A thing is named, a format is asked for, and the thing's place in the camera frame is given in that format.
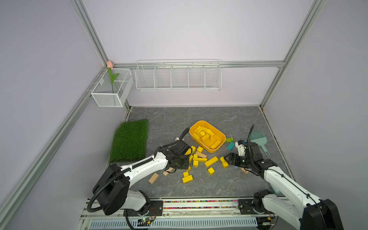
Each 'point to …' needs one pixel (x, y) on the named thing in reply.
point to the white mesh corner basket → (113, 86)
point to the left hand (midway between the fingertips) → (185, 165)
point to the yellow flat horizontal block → (200, 159)
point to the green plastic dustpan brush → (261, 142)
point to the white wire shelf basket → (178, 74)
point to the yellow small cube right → (211, 171)
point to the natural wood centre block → (201, 155)
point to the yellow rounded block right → (222, 159)
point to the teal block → (230, 146)
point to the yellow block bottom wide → (187, 178)
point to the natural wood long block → (166, 173)
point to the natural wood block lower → (153, 178)
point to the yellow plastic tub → (207, 136)
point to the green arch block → (229, 139)
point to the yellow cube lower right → (225, 165)
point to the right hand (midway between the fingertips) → (228, 157)
